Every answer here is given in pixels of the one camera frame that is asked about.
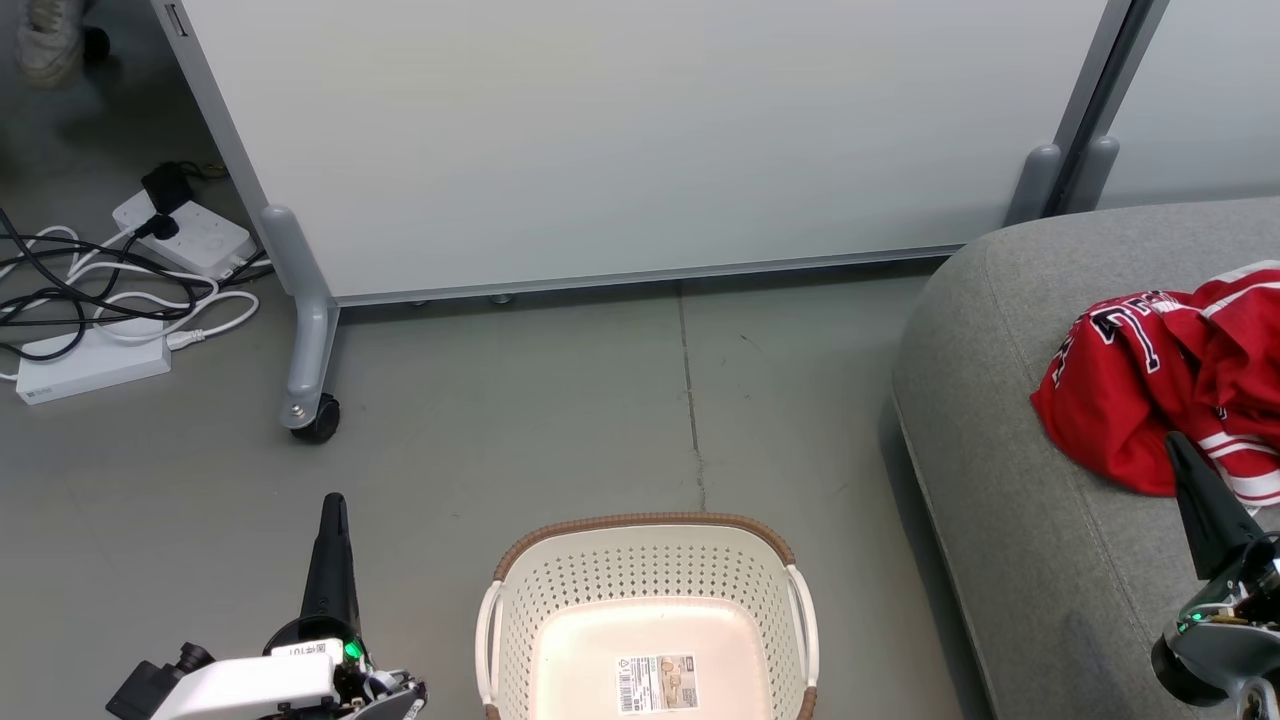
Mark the grey partition leg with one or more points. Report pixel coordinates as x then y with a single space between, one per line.
310 330

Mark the red basketball jersey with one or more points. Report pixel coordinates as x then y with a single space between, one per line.
1120 400

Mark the grey fabric sofa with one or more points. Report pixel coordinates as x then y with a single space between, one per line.
1000 500

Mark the white power strip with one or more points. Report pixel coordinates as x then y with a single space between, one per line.
205 243

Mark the black plug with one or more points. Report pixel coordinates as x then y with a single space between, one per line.
158 227

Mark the black power adapter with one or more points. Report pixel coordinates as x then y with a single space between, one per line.
168 186

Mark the narrow white partition panel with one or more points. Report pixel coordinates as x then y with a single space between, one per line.
1210 90

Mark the beige shoe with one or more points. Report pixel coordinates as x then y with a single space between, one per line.
48 40

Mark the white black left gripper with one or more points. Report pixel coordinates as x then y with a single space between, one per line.
260 685

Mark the grey partition foot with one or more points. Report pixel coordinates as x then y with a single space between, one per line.
1035 185
1092 175

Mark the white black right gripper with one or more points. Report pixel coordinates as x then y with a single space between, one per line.
1230 640

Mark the white flat box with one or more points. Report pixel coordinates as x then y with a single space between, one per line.
95 365

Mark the black caster wheel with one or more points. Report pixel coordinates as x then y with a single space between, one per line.
322 422

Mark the basket barcode label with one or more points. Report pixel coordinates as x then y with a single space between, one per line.
657 683

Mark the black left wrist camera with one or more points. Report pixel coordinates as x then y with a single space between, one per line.
150 692

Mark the cream perforated laundry basket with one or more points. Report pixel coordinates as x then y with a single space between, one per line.
650 570

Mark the large white partition panel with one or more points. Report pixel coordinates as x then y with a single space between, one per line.
620 130

